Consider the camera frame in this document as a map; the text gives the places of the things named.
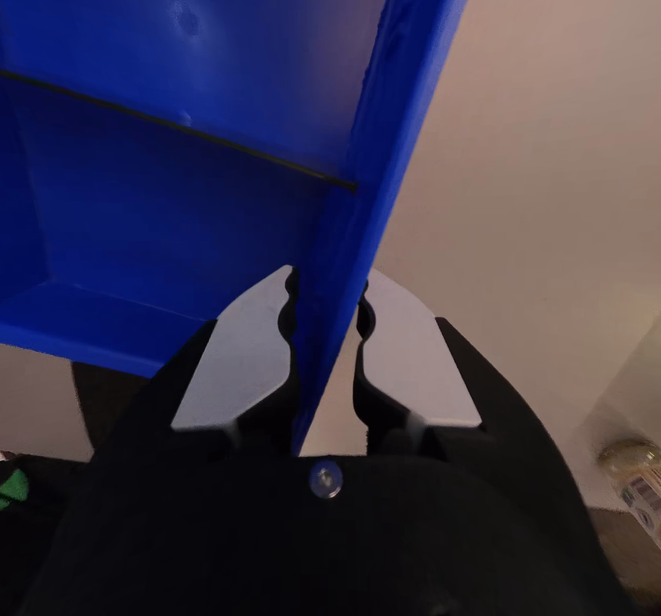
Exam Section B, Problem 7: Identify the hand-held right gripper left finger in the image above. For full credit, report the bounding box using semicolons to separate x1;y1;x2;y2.
170;264;302;454

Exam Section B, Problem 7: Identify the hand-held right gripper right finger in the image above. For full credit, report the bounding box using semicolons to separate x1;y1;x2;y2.
353;267;483;455

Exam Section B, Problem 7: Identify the blue plastic bin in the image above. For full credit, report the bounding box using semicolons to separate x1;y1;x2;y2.
0;0;484;458

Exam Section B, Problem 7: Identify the glass jar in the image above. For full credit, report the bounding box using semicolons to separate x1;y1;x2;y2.
595;437;661;551

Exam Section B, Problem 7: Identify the black bin divider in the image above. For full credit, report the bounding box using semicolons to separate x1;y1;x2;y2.
0;70;358;195

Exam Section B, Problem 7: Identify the patterned cloth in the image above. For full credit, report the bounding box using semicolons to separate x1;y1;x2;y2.
0;466;31;512

